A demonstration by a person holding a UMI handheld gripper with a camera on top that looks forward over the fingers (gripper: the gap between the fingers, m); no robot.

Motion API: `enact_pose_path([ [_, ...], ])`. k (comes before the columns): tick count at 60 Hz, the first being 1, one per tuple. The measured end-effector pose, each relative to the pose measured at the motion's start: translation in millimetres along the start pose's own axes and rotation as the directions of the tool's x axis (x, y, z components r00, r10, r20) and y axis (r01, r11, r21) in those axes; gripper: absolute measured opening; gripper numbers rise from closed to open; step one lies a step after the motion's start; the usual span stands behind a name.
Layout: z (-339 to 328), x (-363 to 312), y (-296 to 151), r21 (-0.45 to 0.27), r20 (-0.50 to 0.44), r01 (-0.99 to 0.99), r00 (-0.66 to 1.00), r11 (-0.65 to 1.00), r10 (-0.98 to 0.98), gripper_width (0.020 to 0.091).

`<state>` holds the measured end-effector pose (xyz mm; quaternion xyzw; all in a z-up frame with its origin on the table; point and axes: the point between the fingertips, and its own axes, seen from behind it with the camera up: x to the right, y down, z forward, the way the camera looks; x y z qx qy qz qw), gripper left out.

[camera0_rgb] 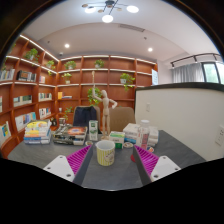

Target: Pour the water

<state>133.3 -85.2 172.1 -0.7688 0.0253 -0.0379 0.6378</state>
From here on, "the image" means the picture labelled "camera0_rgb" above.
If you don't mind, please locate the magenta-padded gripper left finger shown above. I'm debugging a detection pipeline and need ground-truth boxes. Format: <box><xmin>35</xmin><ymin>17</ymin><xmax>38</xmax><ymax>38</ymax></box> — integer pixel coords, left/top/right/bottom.
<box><xmin>43</xmin><ymin>144</ymin><xmax>94</xmax><ymax>186</ymax></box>

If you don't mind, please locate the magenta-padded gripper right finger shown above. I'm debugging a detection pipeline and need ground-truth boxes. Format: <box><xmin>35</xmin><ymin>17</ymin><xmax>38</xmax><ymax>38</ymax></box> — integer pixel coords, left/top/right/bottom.
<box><xmin>132</xmin><ymin>145</ymin><xmax>182</xmax><ymax>186</ymax></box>

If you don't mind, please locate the clear plastic bottle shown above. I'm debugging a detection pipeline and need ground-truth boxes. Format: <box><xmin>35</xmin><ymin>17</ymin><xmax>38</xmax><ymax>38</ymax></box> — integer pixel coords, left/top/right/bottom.
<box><xmin>137</xmin><ymin>119</ymin><xmax>152</xmax><ymax>152</ymax></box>

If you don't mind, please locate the yellow striped white cup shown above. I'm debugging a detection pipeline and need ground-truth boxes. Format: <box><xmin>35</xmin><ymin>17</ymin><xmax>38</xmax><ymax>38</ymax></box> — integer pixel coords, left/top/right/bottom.
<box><xmin>95</xmin><ymin>139</ymin><xmax>116</xmax><ymax>167</ymax></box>

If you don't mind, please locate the tall green white carton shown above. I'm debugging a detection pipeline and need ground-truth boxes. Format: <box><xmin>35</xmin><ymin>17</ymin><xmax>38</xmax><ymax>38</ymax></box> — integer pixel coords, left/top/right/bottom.
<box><xmin>88</xmin><ymin>119</ymin><xmax>99</xmax><ymax>142</ymax></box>

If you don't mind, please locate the white book stack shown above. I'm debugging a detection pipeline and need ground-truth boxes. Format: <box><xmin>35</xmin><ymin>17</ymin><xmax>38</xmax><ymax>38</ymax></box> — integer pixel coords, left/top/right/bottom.
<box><xmin>122</xmin><ymin>122</ymin><xmax>160</xmax><ymax>148</ymax></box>

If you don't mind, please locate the small green white box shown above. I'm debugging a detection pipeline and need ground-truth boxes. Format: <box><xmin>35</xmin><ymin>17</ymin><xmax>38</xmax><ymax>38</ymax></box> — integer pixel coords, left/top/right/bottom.
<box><xmin>109</xmin><ymin>130</ymin><xmax>126</xmax><ymax>149</ymax></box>

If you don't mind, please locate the brown chair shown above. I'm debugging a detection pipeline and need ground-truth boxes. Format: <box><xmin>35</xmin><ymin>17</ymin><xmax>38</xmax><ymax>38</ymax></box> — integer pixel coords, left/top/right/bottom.
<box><xmin>108</xmin><ymin>106</ymin><xmax>137</xmax><ymax>133</ymax></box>

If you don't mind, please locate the wooden artist mannequin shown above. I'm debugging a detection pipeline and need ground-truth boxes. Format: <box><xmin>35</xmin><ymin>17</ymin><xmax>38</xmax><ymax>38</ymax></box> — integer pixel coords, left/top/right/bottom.
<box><xmin>90</xmin><ymin>70</ymin><xmax>118</xmax><ymax>140</ymax></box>

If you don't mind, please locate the orange wooden shelf unit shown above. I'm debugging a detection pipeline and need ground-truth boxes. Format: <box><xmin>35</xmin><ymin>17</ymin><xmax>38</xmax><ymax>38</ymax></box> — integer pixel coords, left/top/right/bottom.
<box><xmin>0</xmin><ymin>33</ymin><xmax>158</xmax><ymax>159</ymax></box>

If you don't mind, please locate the grey curtain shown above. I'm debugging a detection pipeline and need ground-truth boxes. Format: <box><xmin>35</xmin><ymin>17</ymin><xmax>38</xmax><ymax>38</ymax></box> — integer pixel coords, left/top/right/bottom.
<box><xmin>172</xmin><ymin>63</ymin><xmax>205</xmax><ymax>84</ymax></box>

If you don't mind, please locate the window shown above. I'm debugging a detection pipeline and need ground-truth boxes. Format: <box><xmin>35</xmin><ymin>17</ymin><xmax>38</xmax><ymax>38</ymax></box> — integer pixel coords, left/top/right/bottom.
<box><xmin>201</xmin><ymin>62</ymin><xmax>224</xmax><ymax>84</ymax></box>

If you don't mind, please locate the ceiling air vent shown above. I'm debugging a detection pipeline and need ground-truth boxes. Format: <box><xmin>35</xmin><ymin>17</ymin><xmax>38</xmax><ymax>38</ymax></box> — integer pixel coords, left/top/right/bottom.
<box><xmin>118</xmin><ymin>23</ymin><xmax>146</xmax><ymax>33</ymax></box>

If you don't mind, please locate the ceiling lamp with round bulbs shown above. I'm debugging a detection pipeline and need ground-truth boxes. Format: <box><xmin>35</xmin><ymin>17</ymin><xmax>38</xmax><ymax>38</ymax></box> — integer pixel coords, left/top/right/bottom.
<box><xmin>81</xmin><ymin>0</ymin><xmax>140</xmax><ymax>24</ymax></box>

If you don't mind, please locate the white wall outlet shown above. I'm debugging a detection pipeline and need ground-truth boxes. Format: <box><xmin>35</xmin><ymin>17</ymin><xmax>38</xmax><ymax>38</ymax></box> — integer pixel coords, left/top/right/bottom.
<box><xmin>214</xmin><ymin>124</ymin><xmax>224</xmax><ymax>147</ymax></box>

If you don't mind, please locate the white wall poster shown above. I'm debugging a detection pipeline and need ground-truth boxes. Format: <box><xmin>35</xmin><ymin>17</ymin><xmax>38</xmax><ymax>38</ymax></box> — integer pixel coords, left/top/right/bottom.
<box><xmin>151</xmin><ymin>69</ymin><xmax>159</xmax><ymax>86</ymax></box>

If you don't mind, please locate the black curtain rail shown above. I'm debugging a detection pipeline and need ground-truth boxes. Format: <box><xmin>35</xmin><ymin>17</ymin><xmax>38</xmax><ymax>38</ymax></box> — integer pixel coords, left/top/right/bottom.
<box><xmin>169</xmin><ymin>52</ymin><xmax>223</xmax><ymax>68</ymax></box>

